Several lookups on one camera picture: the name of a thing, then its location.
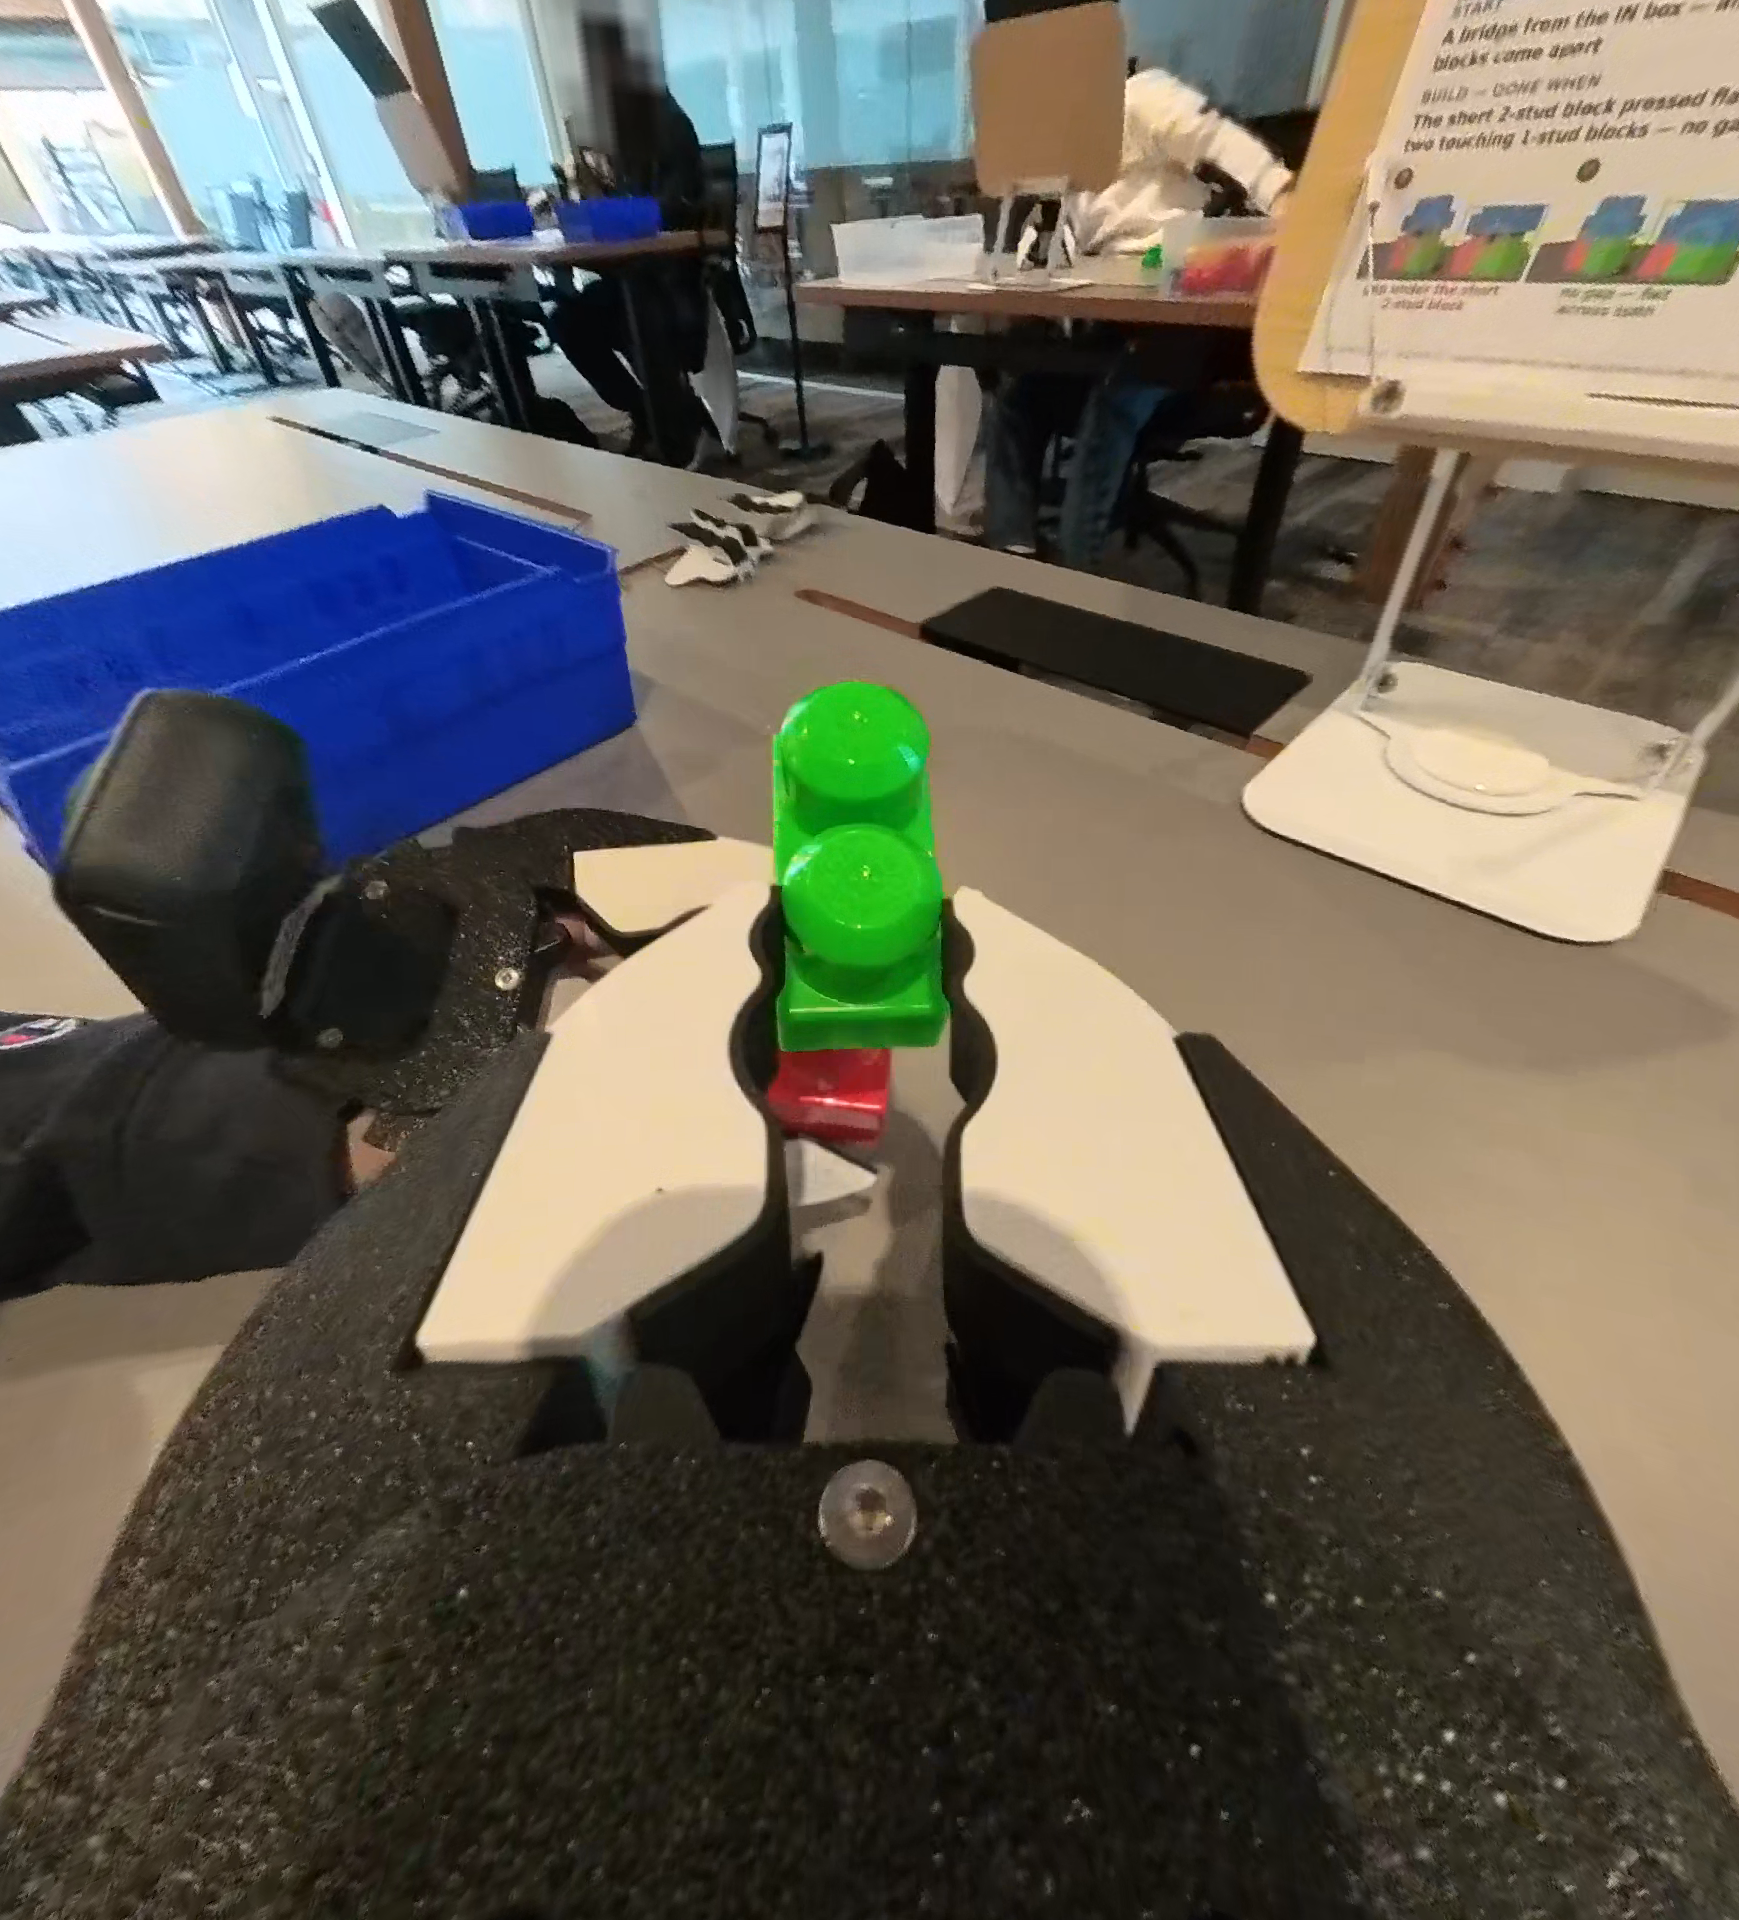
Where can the tan backing board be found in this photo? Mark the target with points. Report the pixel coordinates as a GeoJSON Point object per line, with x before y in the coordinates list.
{"type": "Point", "coordinates": [1326, 195]}

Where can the brown cardboard panel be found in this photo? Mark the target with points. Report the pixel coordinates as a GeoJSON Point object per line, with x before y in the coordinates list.
{"type": "Point", "coordinates": [1049, 106]}

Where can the black flat pad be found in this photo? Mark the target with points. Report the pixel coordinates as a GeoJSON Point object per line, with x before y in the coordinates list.
{"type": "Point", "coordinates": [1108, 653]}

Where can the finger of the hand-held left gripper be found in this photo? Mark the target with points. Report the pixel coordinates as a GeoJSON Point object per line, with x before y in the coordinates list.
{"type": "Point", "coordinates": [660, 885]}
{"type": "Point", "coordinates": [824, 1184]}

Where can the person's left forearm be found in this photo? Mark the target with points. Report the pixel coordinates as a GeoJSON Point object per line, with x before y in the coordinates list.
{"type": "Point", "coordinates": [88, 1156]}

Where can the long grey background table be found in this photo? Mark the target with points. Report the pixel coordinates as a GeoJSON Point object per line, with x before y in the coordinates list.
{"type": "Point", "coordinates": [510, 256]}

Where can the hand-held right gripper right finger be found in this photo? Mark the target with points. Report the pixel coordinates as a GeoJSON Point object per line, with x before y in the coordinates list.
{"type": "Point", "coordinates": [1108, 1142]}

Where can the green two-stud mega block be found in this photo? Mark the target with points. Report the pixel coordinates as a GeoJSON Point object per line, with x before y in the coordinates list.
{"type": "Point", "coordinates": [854, 900]}

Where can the wooden background table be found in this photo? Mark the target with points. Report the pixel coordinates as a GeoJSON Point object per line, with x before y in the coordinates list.
{"type": "Point", "coordinates": [1019, 298]}

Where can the white document stand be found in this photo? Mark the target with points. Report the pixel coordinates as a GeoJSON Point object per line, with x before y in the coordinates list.
{"type": "Point", "coordinates": [1470, 841]}

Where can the blue plastic bin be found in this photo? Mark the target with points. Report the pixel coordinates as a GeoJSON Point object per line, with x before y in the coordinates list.
{"type": "Point", "coordinates": [406, 676]}

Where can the red mega block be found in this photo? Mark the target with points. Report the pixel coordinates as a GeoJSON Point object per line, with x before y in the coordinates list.
{"type": "Point", "coordinates": [827, 1096]}

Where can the clear plastic container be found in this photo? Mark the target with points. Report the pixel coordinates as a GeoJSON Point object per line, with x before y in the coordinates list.
{"type": "Point", "coordinates": [906, 253]}

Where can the black and white gloves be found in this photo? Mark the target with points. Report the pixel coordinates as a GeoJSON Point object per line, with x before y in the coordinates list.
{"type": "Point", "coordinates": [734, 534]}

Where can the black floor sign stand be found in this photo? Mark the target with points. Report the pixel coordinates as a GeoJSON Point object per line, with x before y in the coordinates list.
{"type": "Point", "coordinates": [793, 272]}

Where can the printed instruction sheet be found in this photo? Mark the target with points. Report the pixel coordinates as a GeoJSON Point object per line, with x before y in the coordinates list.
{"type": "Point", "coordinates": [1589, 195]}

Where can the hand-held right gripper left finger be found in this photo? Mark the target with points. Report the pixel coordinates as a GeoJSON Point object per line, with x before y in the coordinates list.
{"type": "Point", "coordinates": [630, 1171]}

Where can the small blue bin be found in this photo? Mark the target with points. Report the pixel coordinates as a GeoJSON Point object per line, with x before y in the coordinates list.
{"type": "Point", "coordinates": [497, 224]}
{"type": "Point", "coordinates": [607, 220]}

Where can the clear tub of coloured blocks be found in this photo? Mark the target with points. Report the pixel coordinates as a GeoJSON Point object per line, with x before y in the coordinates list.
{"type": "Point", "coordinates": [1226, 267]}

